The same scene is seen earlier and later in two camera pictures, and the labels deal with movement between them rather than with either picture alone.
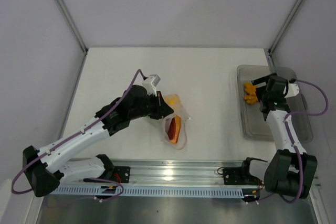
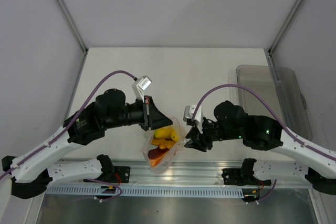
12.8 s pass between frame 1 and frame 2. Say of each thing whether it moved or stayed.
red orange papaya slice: moved
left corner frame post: stayed
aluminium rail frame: stayed
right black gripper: moved
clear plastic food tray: stayed
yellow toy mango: moved
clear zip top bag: moved
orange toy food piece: moved
